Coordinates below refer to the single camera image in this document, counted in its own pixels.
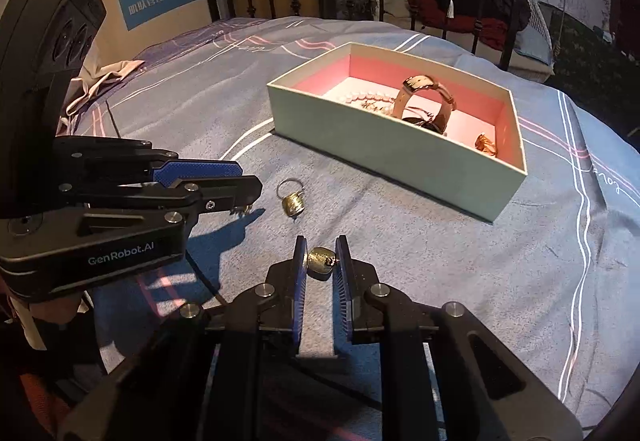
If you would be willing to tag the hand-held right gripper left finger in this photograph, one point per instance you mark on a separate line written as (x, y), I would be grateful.
(300, 281)

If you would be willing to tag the white wicker swing chair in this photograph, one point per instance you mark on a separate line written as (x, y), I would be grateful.
(537, 21)

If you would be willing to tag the person's left hand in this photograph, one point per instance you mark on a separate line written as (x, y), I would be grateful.
(50, 318)

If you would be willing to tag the beige cloth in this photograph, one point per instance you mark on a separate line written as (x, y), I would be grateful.
(100, 86)

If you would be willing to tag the green patterned counter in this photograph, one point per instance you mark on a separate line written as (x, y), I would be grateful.
(585, 51)

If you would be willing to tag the pale green jewelry box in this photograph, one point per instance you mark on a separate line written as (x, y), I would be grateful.
(390, 156)

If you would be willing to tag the small gold earring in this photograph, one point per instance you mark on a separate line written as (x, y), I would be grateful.
(486, 143)

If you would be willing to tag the dark and red clothes pile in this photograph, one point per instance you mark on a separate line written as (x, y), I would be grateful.
(460, 11)

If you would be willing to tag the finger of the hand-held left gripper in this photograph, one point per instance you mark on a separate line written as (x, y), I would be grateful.
(200, 171)
(235, 193)

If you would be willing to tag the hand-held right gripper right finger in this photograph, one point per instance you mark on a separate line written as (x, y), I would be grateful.
(342, 281)

